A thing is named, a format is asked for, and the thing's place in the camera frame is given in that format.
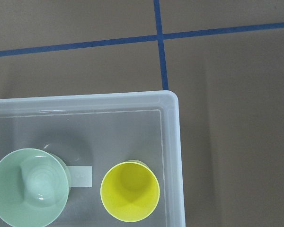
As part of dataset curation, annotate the pale green bowl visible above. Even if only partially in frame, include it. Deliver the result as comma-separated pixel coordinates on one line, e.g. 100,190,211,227
0,148,71,227

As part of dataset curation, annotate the translucent white plastic box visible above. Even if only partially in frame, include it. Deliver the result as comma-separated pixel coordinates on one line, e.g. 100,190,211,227
0,91,186,227

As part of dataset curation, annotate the yellow plastic cup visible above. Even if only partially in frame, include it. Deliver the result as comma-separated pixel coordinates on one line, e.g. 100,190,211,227
100,160,160,223

